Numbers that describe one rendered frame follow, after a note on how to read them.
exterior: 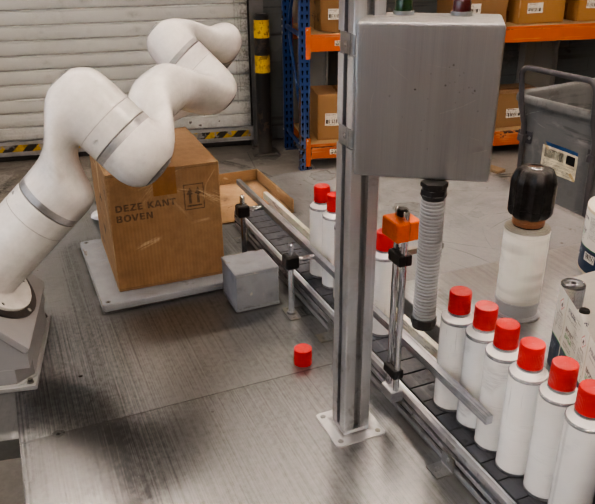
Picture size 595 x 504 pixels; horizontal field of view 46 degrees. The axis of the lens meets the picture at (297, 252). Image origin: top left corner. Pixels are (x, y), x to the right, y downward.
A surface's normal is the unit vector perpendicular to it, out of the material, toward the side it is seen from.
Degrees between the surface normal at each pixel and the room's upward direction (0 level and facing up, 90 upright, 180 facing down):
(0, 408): 0
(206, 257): 90
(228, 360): 0
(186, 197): 90
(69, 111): 84
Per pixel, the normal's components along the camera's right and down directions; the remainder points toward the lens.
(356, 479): -0.01, -0.90
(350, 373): 0.39, 0.39
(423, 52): -0.21, 0.42
